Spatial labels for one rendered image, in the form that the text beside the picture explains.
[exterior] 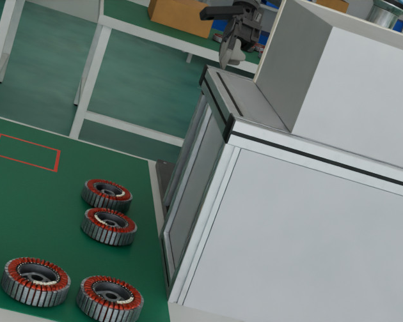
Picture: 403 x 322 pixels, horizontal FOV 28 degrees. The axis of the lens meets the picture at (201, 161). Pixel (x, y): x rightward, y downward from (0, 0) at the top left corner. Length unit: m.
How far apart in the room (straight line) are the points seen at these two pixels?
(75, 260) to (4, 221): 0.17
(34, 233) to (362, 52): 0.71
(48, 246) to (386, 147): 0.66
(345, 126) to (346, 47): 0.14
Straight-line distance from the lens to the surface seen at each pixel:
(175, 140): 4.58
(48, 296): 1.34
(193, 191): 1.59
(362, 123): 1.46
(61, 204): 1.76
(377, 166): 1.47
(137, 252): 1.65
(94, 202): 1.79
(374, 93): 1.45
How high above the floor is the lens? 1.42
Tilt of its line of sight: 16 degrees down
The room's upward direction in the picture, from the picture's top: 20 degrees clockwise
